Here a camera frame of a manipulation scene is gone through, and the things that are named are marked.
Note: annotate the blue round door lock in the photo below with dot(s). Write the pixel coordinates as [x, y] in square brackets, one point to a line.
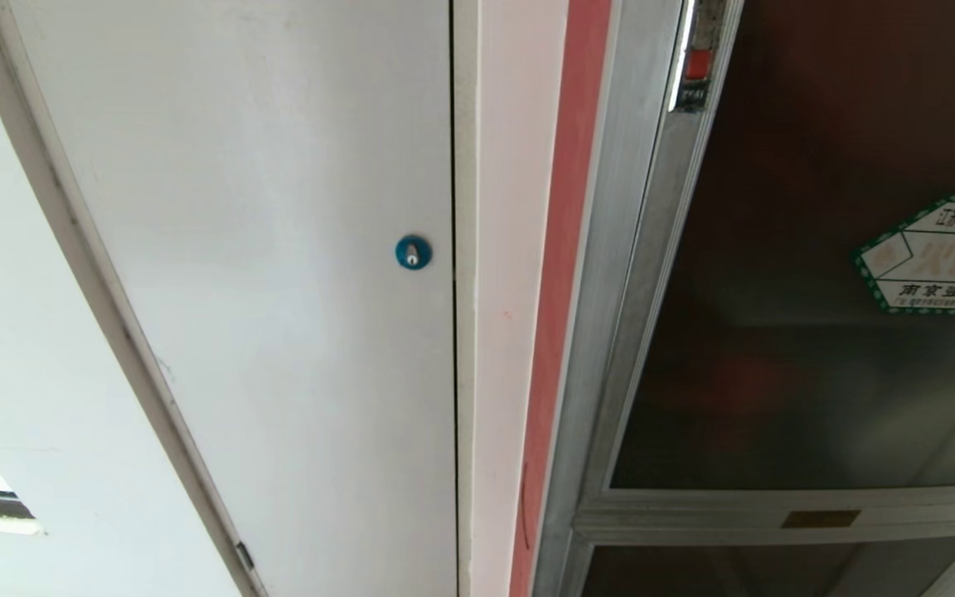
[413, 252]

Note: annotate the white utility door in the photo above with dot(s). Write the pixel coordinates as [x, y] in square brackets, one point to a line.
[262, 290]

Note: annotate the aluminium fire hydrant cabinet door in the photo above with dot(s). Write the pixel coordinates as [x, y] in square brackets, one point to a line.
[776, 373]

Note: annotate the red cabinet door latch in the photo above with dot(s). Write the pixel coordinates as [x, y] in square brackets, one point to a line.
[697, 64]

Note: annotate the small door hinge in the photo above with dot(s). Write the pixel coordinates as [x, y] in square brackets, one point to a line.
[244, 555]

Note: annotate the green bordered white sticker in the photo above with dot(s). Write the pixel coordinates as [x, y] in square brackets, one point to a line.
[933, 257]

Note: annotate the red cabinet frame strip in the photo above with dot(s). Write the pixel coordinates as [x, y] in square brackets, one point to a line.
[560, 290]

